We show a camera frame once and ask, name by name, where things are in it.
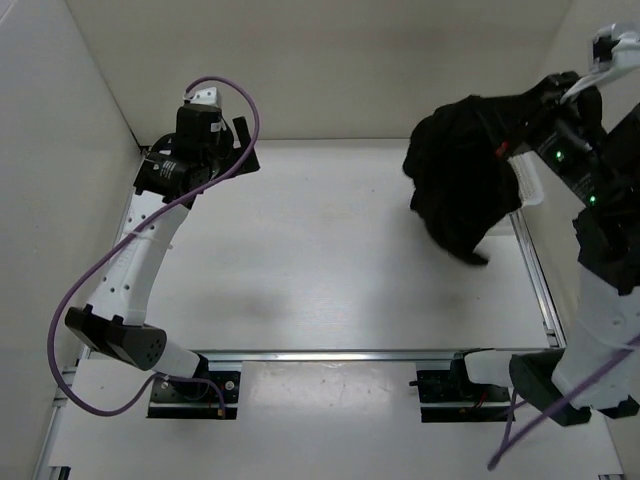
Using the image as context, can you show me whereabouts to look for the aluminium rail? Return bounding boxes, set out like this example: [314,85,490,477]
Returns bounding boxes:
[510,211,566,349]
[32,194,146,480]
[200,349,457,363]

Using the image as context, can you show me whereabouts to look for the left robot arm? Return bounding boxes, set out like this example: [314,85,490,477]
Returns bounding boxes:
[64,100,251,400]

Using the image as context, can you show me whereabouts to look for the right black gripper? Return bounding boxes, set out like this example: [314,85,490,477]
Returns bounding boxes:
[469,69,619,200]

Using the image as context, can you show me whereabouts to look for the white plastic mesh basket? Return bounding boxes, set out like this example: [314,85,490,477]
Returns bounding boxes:
[509,153,544,207]

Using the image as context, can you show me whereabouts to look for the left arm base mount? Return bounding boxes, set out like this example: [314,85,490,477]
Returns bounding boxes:
[147,363,241,420]

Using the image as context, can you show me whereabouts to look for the front aluminium rail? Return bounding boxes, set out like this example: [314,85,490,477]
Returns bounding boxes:
[200,349,457,363]

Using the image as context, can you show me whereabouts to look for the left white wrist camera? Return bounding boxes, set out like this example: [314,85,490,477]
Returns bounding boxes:
[183,87,222,108]

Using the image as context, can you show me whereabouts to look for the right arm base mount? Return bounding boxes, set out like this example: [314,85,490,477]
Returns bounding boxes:
[408,370,511,424]

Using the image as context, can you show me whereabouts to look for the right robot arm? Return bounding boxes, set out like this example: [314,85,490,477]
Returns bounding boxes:
[449,72,639,426]

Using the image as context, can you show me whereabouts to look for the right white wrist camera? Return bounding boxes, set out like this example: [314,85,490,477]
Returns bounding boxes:
[559,31,639,104]

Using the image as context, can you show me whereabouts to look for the left aluminium rail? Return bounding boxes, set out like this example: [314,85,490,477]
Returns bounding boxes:
[32,194,146,480]

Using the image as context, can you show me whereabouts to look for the black trousers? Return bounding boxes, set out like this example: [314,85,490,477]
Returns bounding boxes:
[402,87,541,267]

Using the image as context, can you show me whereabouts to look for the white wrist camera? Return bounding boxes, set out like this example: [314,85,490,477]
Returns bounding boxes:
[559,31,639,104]
[183,87,222,108]

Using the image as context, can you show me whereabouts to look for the right aluminium rail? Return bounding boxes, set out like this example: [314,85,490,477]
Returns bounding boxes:
[510,211,566,349]

